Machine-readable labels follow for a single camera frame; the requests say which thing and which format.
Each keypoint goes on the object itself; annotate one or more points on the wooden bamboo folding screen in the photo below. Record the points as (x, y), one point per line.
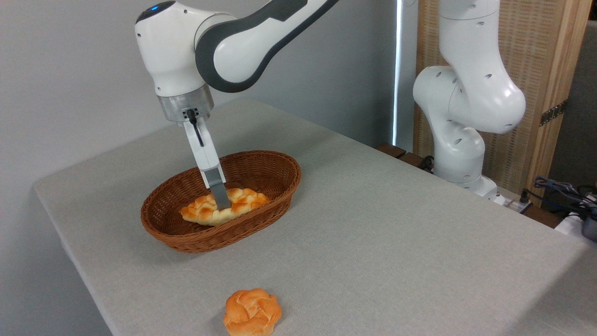
(536, 46)

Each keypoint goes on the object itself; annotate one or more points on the brown oval wicker basket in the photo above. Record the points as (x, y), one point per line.
(210, 239)

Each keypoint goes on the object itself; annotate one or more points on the dark brown wooden bench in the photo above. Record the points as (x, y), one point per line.
(394, 150)

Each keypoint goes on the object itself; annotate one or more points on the white power strip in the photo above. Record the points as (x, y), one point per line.
(513, 201)

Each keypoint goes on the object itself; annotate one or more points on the metal screen hinge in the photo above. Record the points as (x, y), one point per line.
(553, 113)

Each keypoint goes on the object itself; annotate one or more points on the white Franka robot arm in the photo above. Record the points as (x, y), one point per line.
(242, 51)

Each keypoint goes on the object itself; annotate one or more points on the long braided bread loaf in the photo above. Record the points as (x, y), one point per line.
(245, 201)

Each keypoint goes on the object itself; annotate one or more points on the round knotted bread roll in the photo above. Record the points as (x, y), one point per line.
(252, 312)

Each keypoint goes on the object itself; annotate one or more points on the grey tablecloth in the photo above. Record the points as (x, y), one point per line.
(396, 233)

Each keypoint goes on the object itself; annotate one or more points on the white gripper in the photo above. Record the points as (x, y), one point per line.
(205, 149)

